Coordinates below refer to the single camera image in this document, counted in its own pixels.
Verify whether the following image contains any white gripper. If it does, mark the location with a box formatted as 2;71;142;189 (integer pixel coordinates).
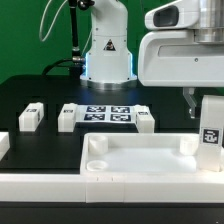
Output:
138;30;224;119

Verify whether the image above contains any white desk top tray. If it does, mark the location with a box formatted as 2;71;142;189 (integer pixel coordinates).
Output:
80;133;224;176

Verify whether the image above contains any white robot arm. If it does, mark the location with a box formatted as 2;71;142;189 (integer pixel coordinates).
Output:
80;0;224;113

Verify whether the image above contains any fiducial marker sheet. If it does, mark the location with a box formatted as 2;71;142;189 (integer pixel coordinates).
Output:
76;105;135;124

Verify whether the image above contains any white left fence block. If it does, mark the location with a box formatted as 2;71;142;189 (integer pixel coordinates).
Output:
0;132;10;160

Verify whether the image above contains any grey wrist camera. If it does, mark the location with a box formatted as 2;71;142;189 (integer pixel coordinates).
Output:
145;0;200;30

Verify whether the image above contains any black camera stand pole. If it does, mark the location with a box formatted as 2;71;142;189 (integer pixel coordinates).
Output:
68;0;95;77

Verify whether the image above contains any white front fence wall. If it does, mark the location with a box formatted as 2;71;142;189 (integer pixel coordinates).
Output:
0;173;224;203

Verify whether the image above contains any black cable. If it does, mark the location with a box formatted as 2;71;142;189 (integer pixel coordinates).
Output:
41;58;75;76

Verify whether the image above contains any white cable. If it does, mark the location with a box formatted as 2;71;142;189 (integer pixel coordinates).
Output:
38;0;69;43

